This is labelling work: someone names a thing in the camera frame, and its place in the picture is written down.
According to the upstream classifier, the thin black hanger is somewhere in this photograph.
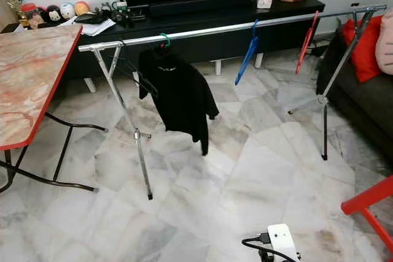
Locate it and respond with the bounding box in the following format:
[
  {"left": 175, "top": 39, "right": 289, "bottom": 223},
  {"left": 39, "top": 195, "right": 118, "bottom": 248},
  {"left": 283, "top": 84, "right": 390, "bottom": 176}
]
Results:
[{"left": 114, "top": 53, "right": 159, "bottom": 98}]

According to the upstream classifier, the blue plastic hanger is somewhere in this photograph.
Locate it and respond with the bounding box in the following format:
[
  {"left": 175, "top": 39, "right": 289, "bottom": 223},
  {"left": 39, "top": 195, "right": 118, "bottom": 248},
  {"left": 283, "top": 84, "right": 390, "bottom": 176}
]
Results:
[{"left": 235, "top": 20, "right": 260, "bottom": 86}]

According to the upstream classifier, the red plastic hanger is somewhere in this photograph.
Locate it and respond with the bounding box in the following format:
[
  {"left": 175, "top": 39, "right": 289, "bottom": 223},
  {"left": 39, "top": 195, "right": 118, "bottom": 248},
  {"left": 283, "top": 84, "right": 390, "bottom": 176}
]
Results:
[{"left": 295, "top": 10, "right": 320, "bottom": 75}]

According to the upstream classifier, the red stool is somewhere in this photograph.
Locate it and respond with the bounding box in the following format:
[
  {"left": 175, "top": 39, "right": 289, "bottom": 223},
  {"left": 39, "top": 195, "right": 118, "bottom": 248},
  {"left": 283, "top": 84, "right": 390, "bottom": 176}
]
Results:
[{"left": 341, "top": 176, "right": 393, "bottom": 253}]

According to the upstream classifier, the dark brown sofa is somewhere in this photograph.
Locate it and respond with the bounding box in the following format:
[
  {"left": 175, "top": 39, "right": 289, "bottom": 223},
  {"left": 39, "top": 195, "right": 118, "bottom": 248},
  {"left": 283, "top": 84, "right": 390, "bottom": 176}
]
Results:
[{"left": 316, "top": 13, "right": 393, "bottom": 164}]

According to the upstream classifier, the black shirt with red collar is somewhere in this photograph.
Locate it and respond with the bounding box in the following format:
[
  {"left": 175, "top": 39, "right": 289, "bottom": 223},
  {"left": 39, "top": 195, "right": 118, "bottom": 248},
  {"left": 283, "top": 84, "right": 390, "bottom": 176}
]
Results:
[{"left": 137, "top": 46, "right": 220, "bottom": 156}]

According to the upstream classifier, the black TV cabinet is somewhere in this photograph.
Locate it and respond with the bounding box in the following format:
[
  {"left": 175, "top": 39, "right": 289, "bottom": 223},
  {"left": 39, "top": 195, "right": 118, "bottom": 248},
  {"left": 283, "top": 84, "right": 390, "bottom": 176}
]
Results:
[{"left": 74, "top": 0, "right": 325, "bottom": 94}]

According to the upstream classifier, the marble top folding table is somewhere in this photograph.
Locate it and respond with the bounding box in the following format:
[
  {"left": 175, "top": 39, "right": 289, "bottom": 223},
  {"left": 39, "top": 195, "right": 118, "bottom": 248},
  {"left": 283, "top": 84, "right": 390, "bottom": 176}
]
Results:
[{"left": 0, "top": 24, "right": 108, "bottom": 192}]

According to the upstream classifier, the red cushion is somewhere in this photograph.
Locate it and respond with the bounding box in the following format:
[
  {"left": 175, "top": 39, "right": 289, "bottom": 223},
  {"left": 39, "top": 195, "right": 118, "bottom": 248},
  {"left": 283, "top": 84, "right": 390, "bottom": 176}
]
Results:
[{"left": 342, "top": 15, "right": 383, "bottom": 83}]

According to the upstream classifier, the silver clothes rack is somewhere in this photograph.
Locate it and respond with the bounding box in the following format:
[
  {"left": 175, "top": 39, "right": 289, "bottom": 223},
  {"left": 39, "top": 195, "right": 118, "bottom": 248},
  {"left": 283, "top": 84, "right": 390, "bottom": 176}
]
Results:
[{"left": 77, "top": 4, "right": 389, "bottom": 201}]

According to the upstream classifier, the pink cushion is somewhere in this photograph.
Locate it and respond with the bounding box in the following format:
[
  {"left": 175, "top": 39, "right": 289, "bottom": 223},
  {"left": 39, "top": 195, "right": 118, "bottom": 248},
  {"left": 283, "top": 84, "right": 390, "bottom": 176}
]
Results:
[{"left": 375, "top": 12, "right": 393, "bottom": 75}]

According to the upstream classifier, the white paper stack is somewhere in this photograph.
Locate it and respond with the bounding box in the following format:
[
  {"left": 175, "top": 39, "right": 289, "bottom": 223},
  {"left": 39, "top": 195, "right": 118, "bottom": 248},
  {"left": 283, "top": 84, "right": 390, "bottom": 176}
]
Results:
[{"left": 75, "top": 18, "right": 116, "bottom": 36}]

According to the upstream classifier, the black white round plush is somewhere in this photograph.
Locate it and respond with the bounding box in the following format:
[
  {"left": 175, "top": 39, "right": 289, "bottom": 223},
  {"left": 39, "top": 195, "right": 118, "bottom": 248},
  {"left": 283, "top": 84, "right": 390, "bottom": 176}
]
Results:
[{"left": 46, "top": 4, "right": 62, "bottom": 23}]

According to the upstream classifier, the black wallet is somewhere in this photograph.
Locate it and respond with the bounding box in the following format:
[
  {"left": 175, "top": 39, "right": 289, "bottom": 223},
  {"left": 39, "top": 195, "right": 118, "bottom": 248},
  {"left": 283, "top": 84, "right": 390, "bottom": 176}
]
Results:
[{"left": 75, "top": 12, "right": 102, "bottom": 25}]

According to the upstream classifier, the orange round plush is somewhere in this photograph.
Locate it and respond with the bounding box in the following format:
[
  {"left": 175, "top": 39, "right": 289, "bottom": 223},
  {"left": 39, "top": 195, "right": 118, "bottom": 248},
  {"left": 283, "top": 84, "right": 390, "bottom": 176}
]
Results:
[{"left": 75, "top": 1, "right": 91, "bottom": 17}]

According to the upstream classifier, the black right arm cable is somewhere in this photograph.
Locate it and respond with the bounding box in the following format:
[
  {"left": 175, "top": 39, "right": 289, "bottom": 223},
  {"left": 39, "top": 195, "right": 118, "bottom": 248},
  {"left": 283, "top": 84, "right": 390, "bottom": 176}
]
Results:
[{"left": 241, "top": 233, "right": 274, "bottom": 262}]

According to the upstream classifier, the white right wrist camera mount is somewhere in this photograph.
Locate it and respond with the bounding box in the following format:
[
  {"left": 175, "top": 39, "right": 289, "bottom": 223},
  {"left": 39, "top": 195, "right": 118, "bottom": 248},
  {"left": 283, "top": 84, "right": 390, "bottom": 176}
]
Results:
[{"left": 267, "top": 223, "right": 300, "bottom": 262}]

